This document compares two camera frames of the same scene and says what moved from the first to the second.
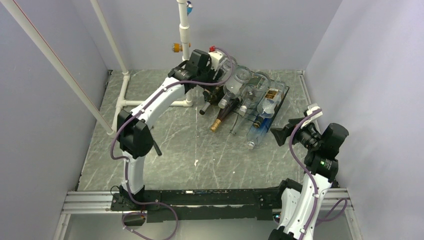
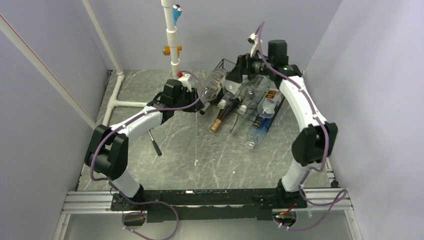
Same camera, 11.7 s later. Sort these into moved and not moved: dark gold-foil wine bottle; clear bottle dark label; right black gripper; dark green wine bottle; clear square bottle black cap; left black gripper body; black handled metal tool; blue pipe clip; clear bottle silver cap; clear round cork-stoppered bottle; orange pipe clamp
Moved: blue pipe clip; clear round cork-stoppered bottle; orange pipe clamp; left black gripper body; right black gripper
Not moved: dark green wine bottle; clear bottle dark label; clear square bottle black cap; black handled metal tool; dark gold-foil wine bottle; clear bottle silver cap
